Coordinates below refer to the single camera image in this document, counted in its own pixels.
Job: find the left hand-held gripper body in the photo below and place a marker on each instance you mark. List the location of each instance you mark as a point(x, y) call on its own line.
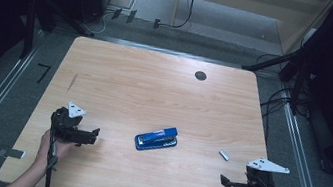
point(66, 125)

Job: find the small white eraser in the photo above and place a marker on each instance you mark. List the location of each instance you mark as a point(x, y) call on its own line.
point(224, 155)

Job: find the blue stapler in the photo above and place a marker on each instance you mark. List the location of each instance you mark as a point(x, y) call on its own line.
point(156, 139)

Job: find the person's left hand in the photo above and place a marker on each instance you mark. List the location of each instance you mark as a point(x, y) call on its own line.
point(59, 150)

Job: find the grey tape piece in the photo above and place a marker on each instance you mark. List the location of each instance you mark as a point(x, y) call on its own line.
point(11, 153)

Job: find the black metal stand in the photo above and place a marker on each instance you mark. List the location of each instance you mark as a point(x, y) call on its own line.
point(299, 74)
point(30, 28)

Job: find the round dark table grommet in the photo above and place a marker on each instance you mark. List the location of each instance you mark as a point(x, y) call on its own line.
point(200, 75)

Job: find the dark power plug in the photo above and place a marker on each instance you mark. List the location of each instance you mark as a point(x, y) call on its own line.
point(116, 13)
point(156, 23)
point(131, 16)

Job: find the light wooden shelf unit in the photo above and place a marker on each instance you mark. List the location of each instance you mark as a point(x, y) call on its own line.
point(252, 6)

